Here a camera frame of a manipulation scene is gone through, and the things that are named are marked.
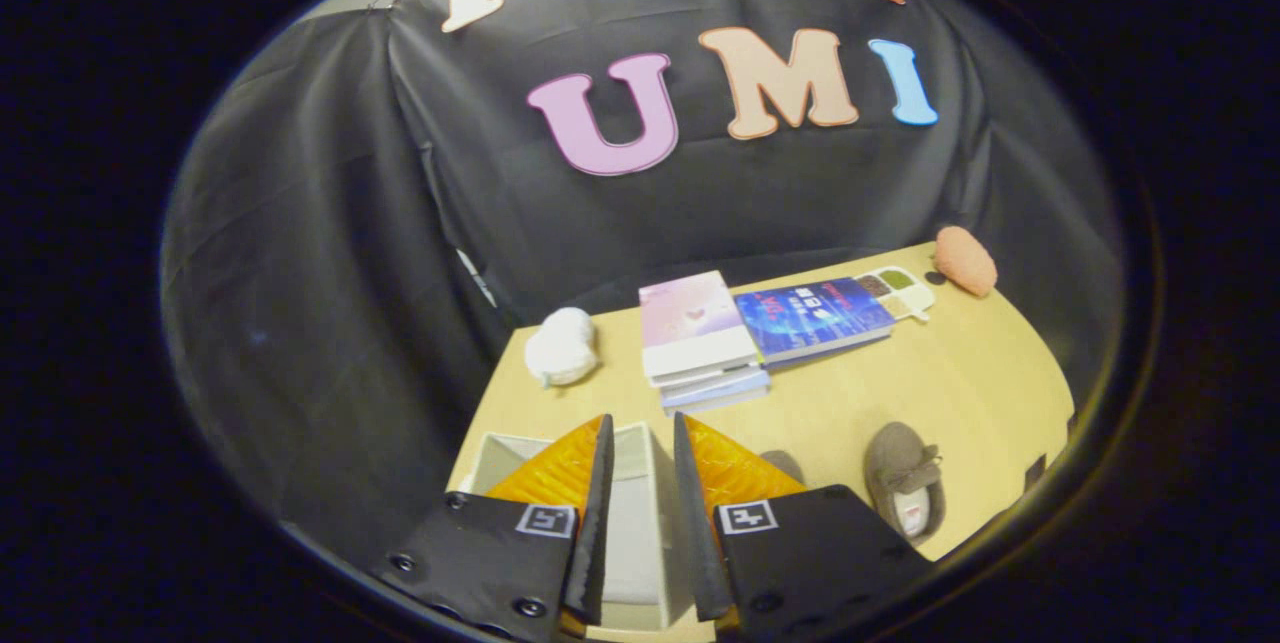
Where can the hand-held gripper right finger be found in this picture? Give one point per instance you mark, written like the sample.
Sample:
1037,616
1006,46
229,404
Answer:
692,523

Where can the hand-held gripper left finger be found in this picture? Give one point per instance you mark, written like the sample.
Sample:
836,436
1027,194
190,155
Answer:
596,523

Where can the brown fuzzy shoe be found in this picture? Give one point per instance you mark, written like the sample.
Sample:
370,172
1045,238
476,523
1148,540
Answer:
893,463
786,465

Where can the white thick book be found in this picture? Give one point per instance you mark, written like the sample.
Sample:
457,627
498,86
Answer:
722,383
725,398

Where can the white plush toy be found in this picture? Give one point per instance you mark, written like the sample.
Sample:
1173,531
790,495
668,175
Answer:
562,347

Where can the pink cover book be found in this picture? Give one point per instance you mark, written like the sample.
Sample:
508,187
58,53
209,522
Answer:
692,321

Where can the blue cover book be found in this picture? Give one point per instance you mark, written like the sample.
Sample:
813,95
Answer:
812,315

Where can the white compartment tray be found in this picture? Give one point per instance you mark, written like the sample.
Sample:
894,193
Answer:
897,289

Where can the black table clamp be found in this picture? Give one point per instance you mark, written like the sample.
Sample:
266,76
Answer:
1035,472

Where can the black backdrop cloth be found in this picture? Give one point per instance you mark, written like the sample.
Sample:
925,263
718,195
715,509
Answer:
330,253

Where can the orange plush sponge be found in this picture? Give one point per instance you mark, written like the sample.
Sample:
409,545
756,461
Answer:
966,261

